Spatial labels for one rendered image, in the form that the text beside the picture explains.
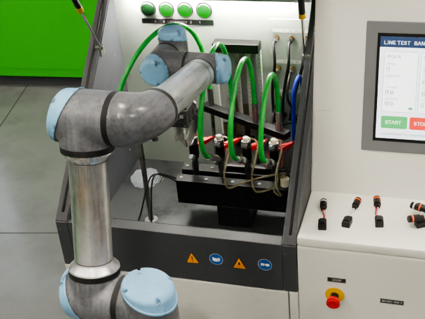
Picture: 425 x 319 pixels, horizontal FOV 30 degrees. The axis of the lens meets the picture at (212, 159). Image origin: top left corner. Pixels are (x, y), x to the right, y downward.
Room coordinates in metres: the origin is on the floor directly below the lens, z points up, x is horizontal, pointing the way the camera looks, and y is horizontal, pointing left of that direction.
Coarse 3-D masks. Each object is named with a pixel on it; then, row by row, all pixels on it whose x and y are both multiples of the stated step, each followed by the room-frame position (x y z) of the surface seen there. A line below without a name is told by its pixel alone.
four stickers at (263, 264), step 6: (186, 252) 1.73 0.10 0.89; (192, 252) 1.73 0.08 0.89; (186, 258) 1.73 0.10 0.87; (192, 258) 1.73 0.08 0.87; (198, 258) 1.72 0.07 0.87; (210, 258) 1.71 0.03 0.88; (216, 258) 1.70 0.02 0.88; (222, 258) 1.70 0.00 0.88; (234, 258) 1.69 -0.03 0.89; (240, 258) 1.68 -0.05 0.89; (258, 258) 1.67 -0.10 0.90; (216, 264) 1.70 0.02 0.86; (222, 264) 1.70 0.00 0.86; (234, 264) 1.69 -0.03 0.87; (240, 264) 1.68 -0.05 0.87; (258, 264) 1.67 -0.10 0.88; (264, 264) 1.66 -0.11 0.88; (270, 264) 1.66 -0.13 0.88; (270, 270) 1.66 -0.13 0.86
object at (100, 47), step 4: (72, 0) 2.13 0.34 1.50; (76, 0) 2.13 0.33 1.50; (76, 4) 2.14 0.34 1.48; (80, 4) 2.15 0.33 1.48; (76, 8) 2.14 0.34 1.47; (80, 8) 2.14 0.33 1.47; (80, 12) 2.15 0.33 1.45; (84, 16) 2.16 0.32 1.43; (84, 20) 2.17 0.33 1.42; (88, 24) 2.17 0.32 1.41; (92, 32) 2.19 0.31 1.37; (96, 40) 2.20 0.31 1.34; (100, 44) 2.22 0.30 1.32; (96, 48) 2.21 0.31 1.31; (100, 48) 2.21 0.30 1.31; (100, 52) 2.21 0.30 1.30; (104, 52) 2.23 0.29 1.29
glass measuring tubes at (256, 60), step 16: (240, 48) 2.19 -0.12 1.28; (256, 48) 2.17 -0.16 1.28; (256, 64) 2.19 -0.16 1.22; (240, 80) 2.22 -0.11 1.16; (256, 80) 2.18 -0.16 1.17; (224, 96) 2.22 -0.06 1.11; (240, 96) 2.22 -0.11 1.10; (256, 96) 2.18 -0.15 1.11; (240, 112) 2.22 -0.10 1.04; (224, 128) 2.22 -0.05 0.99; (240, 128) 2.22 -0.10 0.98; (240, 144) 2.20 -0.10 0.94
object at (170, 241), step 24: (72, 240) 1.84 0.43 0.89; (120, 240) 1.80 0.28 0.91; (144, 240) 1.77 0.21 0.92; (168, 240) 1.75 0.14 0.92; (192, 240) 1.73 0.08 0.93; (216, 240) 1.70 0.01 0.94; (240, 240) 1.68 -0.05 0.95; (264, 240) 1.67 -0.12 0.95; (120, 264) 1.80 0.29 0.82; (144, 264) 1.78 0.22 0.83; (168, 264) 1.75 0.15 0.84; (192, 264) 1.73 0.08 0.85
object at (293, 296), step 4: (68, 264) 1.86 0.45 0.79; (292, 292) 1.64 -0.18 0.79; (296, 292) 1.64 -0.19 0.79; (292, 296) 1.64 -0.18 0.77; (296, 296) 1.63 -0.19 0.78; (292, 300) 1.64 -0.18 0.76; (296, 300) 1.63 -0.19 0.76; (292, 304) 1.64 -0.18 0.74; (296, 304) 1.64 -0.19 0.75; (292, 308) 1.64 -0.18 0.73; (296, 308) 1.64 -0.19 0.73; (292, 312) 1.64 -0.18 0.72; (296, 312) 1.64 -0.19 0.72; (292, 316) 1.64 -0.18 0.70; (296, 316) 1.64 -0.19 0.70
